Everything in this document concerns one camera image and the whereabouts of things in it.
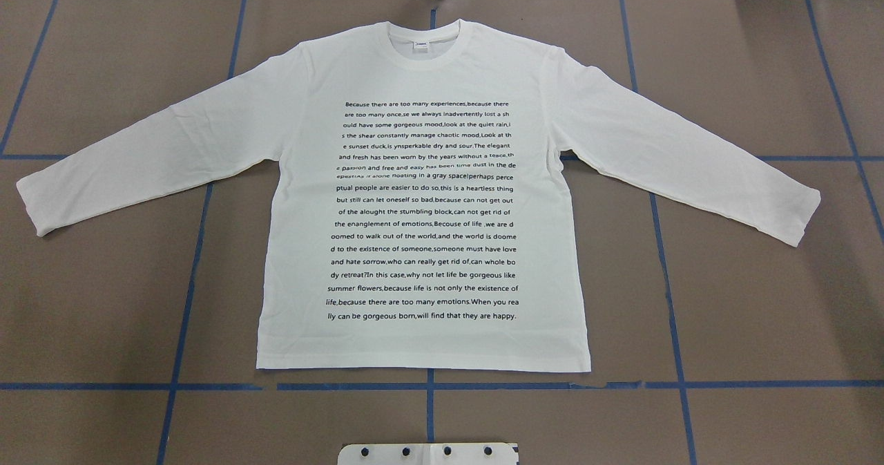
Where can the white long-sleeve printed shirt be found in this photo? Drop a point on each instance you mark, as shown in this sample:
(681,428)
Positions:
(421,218)

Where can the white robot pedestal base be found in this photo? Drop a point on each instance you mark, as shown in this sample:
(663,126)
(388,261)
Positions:
(430,453)

